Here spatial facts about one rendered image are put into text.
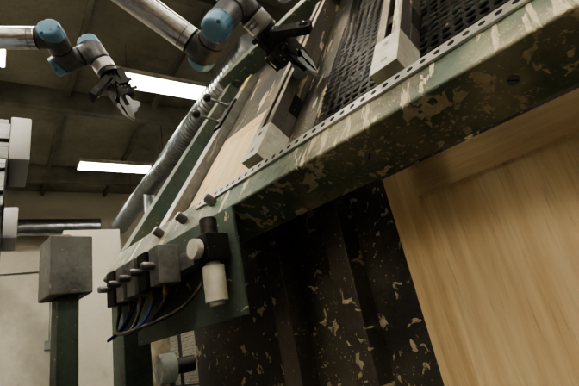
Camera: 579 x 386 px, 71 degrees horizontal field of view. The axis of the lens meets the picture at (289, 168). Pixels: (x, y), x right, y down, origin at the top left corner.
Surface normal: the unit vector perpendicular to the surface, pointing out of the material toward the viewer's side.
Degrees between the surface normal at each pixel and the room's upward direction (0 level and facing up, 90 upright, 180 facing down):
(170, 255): 90
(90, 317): 90
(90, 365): 90
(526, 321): 90
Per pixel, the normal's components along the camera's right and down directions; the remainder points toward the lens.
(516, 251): -0.71, -0.14
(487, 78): -0.23, 0.68
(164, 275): 0.68, -0.40
